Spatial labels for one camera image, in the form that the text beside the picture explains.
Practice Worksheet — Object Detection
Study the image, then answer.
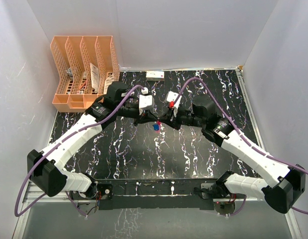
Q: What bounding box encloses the purple cable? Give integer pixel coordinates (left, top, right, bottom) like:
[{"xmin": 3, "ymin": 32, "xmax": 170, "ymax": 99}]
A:
[
  {"xmin": 173, "ymin": 77, "xmax": 308, "ymax": 215},
  {"xmin": 13, "ymin": 84, "xmax": 148, "ymax": 217}
]

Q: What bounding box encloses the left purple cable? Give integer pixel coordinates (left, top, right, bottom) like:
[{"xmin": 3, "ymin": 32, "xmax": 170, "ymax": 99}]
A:
[{"xmin": 13, "ymin": 84, "xmax": 148, "ymax": 217}]

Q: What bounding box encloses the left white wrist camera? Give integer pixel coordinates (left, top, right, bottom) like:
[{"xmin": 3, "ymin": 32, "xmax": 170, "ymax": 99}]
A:
[{"xmin": 139, "ymin": 87, "xmax": 154, "ymax": 115}]

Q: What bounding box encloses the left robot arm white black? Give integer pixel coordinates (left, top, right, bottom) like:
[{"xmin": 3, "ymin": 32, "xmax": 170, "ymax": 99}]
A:
[{"xmin": 27, "ymin": 82, "xmax": 156, "ymax": 199}]

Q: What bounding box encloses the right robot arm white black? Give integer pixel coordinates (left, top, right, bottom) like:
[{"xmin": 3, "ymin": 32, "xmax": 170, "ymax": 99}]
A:
[{"xmin": 159, "ymin": 92, "xmax": 306, "ymax": 214}]

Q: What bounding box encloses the pink strap keyring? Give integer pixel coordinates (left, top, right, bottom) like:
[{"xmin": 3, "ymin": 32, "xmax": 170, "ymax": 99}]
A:
[{"xmin": 154, "ymin": 121, "xmax": 161, "ymax": 132}]

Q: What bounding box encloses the key with blue tag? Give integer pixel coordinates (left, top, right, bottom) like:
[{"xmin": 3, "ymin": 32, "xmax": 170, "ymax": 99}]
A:
[{"xmin": 153, "ymin": 124, "xmax": 160, "ymax": 131}]

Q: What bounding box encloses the white small cardboard box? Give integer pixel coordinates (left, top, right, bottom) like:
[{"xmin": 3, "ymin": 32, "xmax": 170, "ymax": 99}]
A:
[{"xmin": 146, "ymin": 71, "xmax": 164, "ymax": 82}]

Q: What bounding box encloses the white paper packet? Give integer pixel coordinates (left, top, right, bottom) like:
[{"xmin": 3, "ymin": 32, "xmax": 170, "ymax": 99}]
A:
[{"xmin": 90, "ymin": 63, "xmax": 100, "ymax": 93}]

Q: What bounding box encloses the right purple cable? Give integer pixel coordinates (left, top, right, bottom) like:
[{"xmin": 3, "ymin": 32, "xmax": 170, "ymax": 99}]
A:
[{"xmin": 173, "ymin": 77, "xmax": 308, "ymax": 215}]

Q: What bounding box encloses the white labelled packet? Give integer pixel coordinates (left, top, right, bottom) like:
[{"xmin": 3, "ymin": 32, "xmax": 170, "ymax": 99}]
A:
[{"xmin": 103, "ymin": 75, "xmax": 115, "ymax": 94}]

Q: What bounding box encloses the orange plastic file organizer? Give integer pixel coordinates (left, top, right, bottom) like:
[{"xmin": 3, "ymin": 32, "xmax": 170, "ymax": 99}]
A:
[{"xmin": 50, "ymin": 36, "xmax": 120, "ymax": 113}]

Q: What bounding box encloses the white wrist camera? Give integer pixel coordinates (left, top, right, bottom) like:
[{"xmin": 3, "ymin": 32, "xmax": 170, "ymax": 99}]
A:
[
  {"xmin": 139, "ymin": 87, "xmax": 154, "ymax": 115},
  {"xmin": 165, "ymin": 91, "xmax": 182, "ymax": 117}
]

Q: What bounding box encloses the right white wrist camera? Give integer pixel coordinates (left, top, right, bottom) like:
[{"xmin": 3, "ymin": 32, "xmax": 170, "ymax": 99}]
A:
[{"xmin": 165, "ymin": 91, "xmax": 182, "ymax": 117}]

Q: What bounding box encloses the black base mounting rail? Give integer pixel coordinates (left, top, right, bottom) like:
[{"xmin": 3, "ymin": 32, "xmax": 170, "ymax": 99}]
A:
[{"xmin": 70, "ymin": 178, "xmax": 244, "ymax": 213}]

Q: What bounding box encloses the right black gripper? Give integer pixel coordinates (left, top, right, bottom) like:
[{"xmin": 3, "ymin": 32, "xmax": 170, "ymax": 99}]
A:
[{"xmin": 158, "ymin": 104, "xmax": 205, "ymax": 130}]

